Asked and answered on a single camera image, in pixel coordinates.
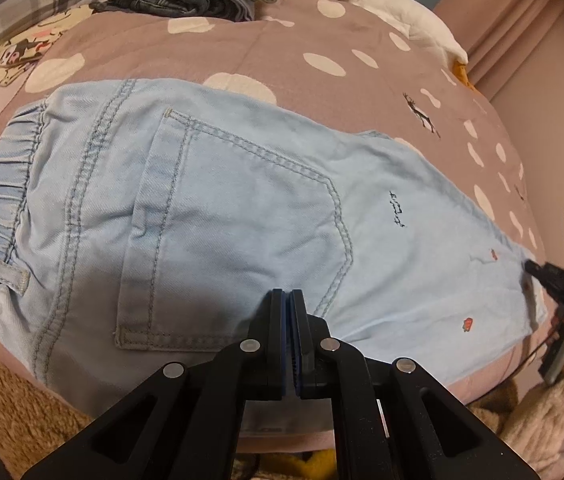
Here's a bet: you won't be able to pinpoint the cartoon print cloth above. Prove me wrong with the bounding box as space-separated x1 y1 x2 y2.
0 5 98 86

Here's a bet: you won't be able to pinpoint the black cable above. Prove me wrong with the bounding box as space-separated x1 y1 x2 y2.
509 305 564 378

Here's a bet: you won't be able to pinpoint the brown fleece garment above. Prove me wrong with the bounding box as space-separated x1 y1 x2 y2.
0 347 113 480

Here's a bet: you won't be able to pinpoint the yellow fleece cloth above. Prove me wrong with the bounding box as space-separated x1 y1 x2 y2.
257 447 337 480

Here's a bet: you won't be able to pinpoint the mauve polka dot blanket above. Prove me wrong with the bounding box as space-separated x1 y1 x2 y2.
0 0 547 391

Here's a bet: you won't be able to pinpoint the pink curtain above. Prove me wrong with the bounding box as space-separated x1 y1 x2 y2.
432 0 564 98

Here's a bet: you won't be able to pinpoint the white goose plush toy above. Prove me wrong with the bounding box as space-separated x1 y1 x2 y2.
284 0 480 91

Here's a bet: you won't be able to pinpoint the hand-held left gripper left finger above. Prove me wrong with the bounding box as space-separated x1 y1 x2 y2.
21 287 291 480

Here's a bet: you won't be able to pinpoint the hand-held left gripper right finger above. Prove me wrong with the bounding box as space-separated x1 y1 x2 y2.
290 289 540 480

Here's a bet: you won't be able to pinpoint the cream fleece sleeved forearm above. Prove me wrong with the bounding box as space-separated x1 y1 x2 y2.
466 365 564 461

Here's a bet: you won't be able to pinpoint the light blue denim shorts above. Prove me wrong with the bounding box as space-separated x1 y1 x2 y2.
0 77 547 441

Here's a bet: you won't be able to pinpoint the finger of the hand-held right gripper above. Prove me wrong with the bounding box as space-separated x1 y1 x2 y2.
524 259 564 306

